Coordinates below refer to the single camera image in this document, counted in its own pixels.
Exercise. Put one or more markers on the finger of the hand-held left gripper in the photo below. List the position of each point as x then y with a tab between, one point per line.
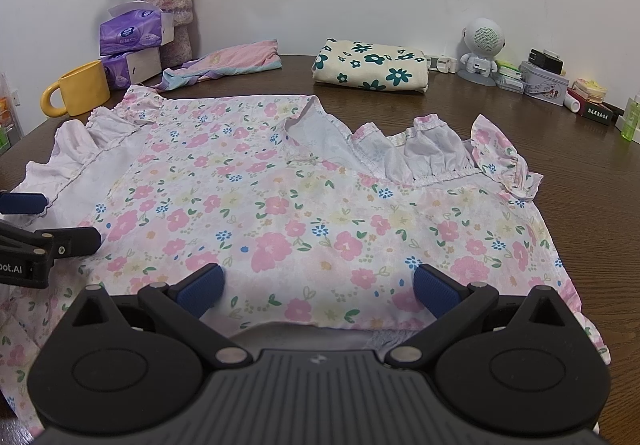
22	203
70	240

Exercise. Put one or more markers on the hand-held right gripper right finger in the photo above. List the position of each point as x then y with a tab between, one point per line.
435	290

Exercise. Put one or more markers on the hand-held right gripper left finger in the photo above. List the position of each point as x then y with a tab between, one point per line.
202	287

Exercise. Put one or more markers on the pink floral dress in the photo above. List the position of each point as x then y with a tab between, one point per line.
300	205

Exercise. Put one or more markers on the rack with small packets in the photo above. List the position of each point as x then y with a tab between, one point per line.
6	125

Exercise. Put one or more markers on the yellow mug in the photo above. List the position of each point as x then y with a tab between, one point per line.
82	87

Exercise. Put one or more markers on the purple tissue pack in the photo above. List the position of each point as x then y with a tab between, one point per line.
120	70
130	32

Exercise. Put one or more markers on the clear plastic small box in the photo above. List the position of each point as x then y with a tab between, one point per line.
509	85

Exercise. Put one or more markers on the white power strip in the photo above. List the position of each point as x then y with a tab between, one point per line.
442	64

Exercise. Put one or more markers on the white tube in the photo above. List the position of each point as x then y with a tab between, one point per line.
571	103

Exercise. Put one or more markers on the green white small box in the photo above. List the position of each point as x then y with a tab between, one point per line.
507	69

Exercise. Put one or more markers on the grey tin box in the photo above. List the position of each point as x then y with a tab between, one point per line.
545	85

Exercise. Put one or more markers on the pink pastel garment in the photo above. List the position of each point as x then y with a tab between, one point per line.
235	56

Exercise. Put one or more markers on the cream cloth with green flowers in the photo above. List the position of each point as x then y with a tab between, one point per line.
370	65

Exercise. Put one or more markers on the dark box with white lettering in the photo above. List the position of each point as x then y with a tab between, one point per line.
597	114

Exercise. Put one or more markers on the yellow soap box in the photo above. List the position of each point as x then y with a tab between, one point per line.
589	90

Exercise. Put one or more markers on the black charger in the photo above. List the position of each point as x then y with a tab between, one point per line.
545	60

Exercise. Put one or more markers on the white robot speaker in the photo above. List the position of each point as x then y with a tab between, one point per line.
485	37

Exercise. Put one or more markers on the green spray bottle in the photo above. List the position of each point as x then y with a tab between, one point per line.
631	117

